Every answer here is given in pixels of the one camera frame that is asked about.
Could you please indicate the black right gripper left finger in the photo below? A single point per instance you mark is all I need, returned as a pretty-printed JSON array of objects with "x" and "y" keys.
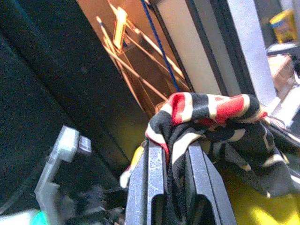
[{"x": 145, "y": 178}]

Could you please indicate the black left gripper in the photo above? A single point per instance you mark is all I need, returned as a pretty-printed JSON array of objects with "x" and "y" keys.
[{"x": 93, "y": 206}]

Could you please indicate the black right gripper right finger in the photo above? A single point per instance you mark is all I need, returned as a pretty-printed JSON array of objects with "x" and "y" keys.
[{"x": 204, "y": 178}]

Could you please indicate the red black white striped garment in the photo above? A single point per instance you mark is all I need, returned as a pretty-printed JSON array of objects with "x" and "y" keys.
[{"x": 199, "y": 110}]

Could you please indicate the wooden clothes peg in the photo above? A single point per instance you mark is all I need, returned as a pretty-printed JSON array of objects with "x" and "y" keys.
[{"x": 120, "y": 28}]

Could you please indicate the yellow laundry basket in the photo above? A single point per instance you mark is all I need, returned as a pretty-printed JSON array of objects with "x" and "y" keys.
[{"x": 257, "y": 211}]

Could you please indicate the copper rod drying rack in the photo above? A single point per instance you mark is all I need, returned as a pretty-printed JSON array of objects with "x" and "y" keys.
[{"x": 140, "y": 78}]

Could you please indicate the black framed frosted door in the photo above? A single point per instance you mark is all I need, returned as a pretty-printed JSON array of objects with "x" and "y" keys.
[{"x": 187, "y": 47}]

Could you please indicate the yellow box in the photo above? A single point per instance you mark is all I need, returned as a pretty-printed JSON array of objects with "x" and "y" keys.
[{"x": 284, "y": 25}]

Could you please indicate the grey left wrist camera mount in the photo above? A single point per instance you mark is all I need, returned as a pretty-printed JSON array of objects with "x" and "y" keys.
[{"x": 62, "y": 143}]

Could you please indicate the white door post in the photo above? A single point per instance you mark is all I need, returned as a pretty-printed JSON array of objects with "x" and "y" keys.
[{"x": 253, "y": 47}]

